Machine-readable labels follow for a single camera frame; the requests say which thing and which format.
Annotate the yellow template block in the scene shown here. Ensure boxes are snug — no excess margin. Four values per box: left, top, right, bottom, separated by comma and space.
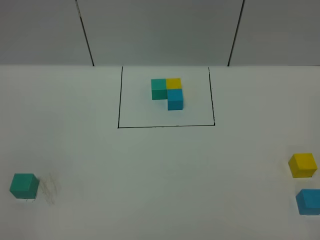
165, 78, 182, 90

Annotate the loose blue block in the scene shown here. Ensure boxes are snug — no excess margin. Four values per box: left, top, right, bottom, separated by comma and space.
295, 188, 320, 216

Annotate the loose yellow block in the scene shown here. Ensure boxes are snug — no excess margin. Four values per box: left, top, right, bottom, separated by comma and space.
288, 153, 318, 178

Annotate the green template block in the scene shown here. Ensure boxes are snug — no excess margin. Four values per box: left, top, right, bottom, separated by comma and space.
151, 78, 168, 100

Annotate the blue template block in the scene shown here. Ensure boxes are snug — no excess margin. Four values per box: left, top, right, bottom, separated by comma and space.
167, 88, 184, 111

